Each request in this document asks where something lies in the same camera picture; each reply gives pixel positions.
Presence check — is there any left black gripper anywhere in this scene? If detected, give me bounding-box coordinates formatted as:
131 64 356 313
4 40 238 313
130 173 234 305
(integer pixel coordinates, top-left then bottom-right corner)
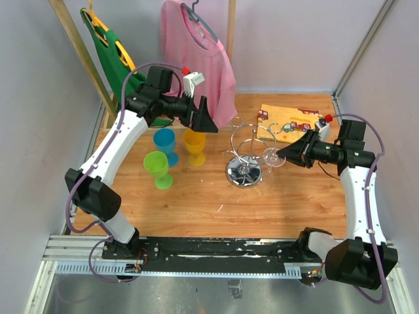
160 90 219 133

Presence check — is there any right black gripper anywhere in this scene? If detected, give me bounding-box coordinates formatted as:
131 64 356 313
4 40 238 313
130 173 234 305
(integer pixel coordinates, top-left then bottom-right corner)
276 129 342 169

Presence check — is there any orange plastic wine glass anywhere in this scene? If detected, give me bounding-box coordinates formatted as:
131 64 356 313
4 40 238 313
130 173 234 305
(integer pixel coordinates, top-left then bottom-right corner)
183 129 206 167

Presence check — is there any clear wine glass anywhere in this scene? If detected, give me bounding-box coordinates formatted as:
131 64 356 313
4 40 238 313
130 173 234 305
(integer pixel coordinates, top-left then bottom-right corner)
263 147 286 173

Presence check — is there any blue plastic wine glass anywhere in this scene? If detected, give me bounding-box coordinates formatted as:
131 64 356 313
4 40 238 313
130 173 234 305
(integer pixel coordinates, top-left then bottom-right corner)
153 128 179 167

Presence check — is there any green plastic wine glass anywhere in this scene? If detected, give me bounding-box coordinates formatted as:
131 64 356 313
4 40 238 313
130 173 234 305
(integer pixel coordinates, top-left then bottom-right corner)
143 151 173 190

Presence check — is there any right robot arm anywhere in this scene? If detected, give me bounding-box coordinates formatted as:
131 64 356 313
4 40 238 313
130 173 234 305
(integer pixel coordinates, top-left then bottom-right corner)
276 119 398 290

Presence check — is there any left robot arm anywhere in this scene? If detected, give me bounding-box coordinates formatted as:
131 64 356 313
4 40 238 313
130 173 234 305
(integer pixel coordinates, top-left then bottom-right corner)
65 62 218 259

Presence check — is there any chrome wine glass rack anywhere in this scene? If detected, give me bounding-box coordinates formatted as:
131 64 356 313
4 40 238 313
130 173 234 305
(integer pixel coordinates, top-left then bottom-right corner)
222 116 278 189

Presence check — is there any wooden clothes rack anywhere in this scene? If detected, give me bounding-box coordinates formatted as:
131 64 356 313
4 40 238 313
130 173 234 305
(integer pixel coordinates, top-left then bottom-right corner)
48 0 237 138

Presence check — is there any yellow printed folded cloth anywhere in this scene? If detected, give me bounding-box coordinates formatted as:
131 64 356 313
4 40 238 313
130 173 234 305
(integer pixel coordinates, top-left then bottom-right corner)
257 104 323 143

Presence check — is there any pink t-shirt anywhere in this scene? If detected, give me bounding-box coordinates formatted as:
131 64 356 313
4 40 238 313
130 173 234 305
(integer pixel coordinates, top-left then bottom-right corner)
160 1 237 128

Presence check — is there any yellow clothes hanger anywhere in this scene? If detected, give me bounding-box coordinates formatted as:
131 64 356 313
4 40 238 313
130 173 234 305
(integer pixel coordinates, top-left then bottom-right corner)
82 0 135 70

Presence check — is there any grey clothes hanger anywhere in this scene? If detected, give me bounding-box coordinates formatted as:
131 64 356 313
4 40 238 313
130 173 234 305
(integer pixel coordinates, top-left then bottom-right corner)
179 1 219 52

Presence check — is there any green vest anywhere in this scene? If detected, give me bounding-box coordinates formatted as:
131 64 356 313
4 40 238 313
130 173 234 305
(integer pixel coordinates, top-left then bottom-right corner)
80 8 173 128

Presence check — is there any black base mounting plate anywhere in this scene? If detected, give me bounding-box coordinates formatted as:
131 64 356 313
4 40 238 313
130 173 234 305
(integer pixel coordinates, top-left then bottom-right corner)
101 237 321 274

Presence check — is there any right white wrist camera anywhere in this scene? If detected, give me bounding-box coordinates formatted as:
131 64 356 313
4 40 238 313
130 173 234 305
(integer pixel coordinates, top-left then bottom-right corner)
315 114 333 141

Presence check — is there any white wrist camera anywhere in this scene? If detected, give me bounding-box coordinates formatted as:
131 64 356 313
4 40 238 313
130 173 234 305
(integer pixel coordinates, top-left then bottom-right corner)
315 114 333 141
183 72 205 97

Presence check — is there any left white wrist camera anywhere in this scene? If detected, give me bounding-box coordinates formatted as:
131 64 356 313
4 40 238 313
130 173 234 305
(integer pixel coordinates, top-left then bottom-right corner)
183 72 205 97

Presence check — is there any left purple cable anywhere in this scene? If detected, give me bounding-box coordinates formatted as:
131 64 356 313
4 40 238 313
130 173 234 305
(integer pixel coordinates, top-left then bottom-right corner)
66 61 191 283

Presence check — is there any aluminium frame rail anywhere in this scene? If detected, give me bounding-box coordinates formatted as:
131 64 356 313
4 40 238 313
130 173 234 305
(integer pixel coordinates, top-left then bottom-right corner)
25 235 416 313

